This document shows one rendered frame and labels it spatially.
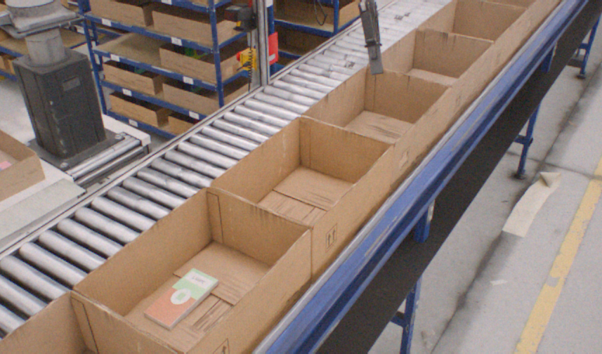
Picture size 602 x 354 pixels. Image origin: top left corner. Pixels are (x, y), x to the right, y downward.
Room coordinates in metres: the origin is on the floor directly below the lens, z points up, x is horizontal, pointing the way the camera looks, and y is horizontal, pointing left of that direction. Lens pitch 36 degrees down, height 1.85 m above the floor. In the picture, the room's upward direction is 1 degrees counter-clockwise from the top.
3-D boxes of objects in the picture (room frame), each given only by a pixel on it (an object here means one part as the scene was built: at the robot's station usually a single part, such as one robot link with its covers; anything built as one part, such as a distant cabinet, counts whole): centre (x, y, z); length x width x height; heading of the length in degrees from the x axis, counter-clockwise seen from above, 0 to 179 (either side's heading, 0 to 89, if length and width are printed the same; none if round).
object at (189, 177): (1.57, 0.28, 0.72); 0.52 x 0.05 x 0.05; 56
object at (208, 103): (2.94, 0.47, 0.39); 0.40 x 0.30 x 0.10; 56
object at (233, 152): (1.73, 0.17, 0.72); 0.52 x 0.05 x 0.05; 56
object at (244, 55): (2.28, 0.20, 0.84); 0.15 x 0.09 x 0.07; 146
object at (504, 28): (2.18, -0.68, 0.96); 0.39 x 0.29 x 0.17; 146
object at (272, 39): (2.35, 0.12, 0.85); 0.16 x 0.01 x 0.13; 146
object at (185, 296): (0.92, 0.26, 0.89); 0.16 x 0.07 x 0.02; 146
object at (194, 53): (3.01, 0.55, 0.61); 0.19 x 0.09 x 0.14; 144
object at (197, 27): (2.94, 0.46, 0.79); 0.40 x 0.30 x 0.10; 57
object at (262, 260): (0.88, 0.20, 0.96); 0.39 x 0.29 x 0.17; 146
